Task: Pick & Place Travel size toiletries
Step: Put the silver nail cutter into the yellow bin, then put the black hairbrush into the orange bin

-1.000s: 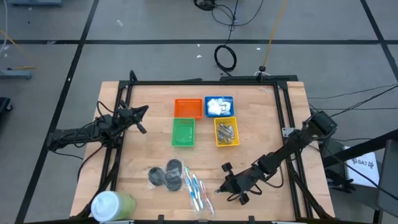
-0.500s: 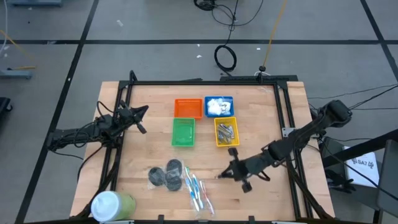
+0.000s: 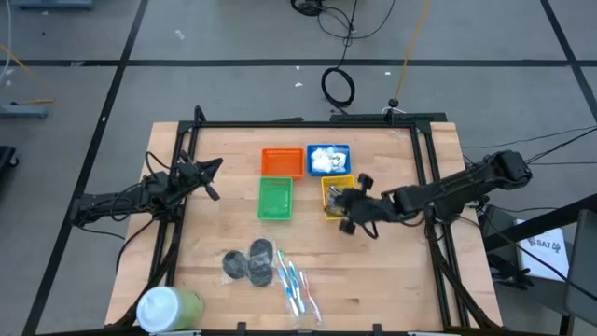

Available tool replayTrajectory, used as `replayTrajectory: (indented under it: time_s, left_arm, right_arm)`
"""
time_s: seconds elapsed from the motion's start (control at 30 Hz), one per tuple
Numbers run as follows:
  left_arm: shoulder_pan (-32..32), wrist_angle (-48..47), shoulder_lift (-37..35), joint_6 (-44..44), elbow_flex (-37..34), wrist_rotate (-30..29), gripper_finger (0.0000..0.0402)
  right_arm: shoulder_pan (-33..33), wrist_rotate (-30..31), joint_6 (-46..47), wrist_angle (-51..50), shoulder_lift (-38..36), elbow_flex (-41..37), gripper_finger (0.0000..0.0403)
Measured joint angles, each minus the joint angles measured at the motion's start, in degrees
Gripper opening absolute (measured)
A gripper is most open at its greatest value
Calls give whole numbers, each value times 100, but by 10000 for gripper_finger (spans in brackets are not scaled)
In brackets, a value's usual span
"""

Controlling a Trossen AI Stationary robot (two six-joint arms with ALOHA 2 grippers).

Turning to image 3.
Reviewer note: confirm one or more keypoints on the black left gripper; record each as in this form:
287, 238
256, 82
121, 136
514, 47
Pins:
191, 173

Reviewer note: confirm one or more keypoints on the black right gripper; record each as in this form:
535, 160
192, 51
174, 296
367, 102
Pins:
368, 207

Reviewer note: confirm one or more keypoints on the silver nail clipper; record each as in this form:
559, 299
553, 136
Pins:
331, 193
338, 189
332, 209

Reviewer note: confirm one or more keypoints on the white cotton bag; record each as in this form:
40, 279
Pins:
321, 159

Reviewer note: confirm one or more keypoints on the green-bristled toothbrush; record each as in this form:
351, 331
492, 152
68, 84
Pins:
281, 255

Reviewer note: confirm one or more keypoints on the black round pad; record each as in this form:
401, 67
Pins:
259, 275
261, 248
235, 264

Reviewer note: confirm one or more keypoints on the blue toothbrush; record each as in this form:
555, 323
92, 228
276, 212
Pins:
297, 287
287, 289

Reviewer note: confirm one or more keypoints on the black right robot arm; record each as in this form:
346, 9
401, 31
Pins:
466, 184

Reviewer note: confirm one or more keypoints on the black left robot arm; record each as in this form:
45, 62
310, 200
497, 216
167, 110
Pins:
116, 203

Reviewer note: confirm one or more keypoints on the yellow plastic basket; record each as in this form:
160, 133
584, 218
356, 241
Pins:
326, 179

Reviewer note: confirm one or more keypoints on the blue plastic basket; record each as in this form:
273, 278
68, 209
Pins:
309, 161

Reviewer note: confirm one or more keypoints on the green plastic basket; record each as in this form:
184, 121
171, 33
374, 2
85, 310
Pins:
275, 198

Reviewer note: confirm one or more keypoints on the orange plastic basket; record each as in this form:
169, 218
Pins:
282, 163

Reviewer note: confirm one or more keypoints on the red toothbrush in bag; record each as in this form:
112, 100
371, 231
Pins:
311, 298

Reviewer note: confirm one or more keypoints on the black round knob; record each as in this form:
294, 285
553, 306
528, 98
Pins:
394, 102

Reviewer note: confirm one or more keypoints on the green disinfecting wipes canister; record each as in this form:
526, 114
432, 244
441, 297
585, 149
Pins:
161, 310

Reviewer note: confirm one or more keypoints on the black metal beam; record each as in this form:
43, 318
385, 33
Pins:
536, 224

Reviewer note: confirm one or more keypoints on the grey table foot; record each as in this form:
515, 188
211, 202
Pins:
23, 112
51, 4

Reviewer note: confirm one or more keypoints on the black floor object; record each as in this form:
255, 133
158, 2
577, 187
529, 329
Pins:
7, 156

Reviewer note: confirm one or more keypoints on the white cardboard box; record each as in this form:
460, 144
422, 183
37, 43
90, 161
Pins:
545, 252

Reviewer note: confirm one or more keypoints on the black metal table frame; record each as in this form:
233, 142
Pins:
298, 124

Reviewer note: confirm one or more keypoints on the black table edge bracket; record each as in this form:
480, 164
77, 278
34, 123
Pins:
240, 329
377, 329

